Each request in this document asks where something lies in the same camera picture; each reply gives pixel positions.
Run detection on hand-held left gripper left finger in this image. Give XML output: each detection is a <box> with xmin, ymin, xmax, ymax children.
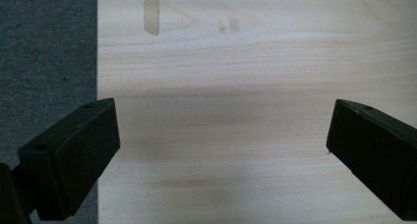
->
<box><xmin>17</xmin><ymin>97</ymin><xmax>121</xmax><ymax>222</ymax></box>

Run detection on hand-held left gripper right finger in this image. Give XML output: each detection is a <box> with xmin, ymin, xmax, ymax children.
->
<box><xmin>326</xmin><ymin>98</ymin><xmax>417</xmax><ymax>222</ymax></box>

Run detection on strip of clear tape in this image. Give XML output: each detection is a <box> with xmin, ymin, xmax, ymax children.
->
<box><xmin>142</xmin><ymin>0</ymin><xmax>160</xmax><ymax>36</ymax></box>

